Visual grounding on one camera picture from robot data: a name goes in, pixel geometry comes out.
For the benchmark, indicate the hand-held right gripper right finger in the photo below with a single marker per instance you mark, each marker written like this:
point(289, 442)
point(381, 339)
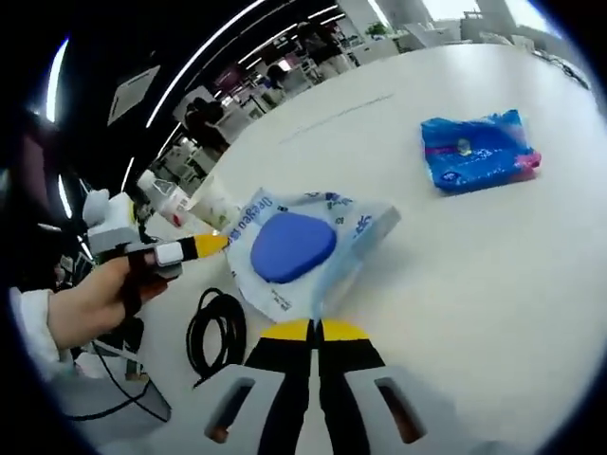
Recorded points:
point(351, 379)

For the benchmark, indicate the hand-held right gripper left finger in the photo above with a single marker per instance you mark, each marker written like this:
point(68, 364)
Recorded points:
point(275, 379)

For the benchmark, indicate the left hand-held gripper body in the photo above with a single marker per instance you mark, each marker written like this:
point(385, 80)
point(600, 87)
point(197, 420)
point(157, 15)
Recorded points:
point(111, 223)

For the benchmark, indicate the white paper cup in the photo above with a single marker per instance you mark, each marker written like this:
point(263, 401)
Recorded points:
point(215, 204)

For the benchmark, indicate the blue round pad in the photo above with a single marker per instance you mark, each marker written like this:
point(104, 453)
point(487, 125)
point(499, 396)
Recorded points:
point(291, 249)

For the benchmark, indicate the clear printed plastic bag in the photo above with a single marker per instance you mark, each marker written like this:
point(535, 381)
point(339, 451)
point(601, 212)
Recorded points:
point(360, 223)

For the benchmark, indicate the blue tissue packet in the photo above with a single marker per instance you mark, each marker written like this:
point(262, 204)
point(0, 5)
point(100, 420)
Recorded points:
point(474, 151)

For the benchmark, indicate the white tabletop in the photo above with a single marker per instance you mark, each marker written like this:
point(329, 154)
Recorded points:
point(450, 260)

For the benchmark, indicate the person's left hand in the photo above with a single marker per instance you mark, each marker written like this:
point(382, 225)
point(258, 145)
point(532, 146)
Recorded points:
point(90, 303)

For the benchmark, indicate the ceiling air vent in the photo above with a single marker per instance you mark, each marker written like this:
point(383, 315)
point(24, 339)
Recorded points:
point(133, 92)

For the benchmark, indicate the green potted plant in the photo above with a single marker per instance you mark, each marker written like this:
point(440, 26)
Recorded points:
point(378, 29)

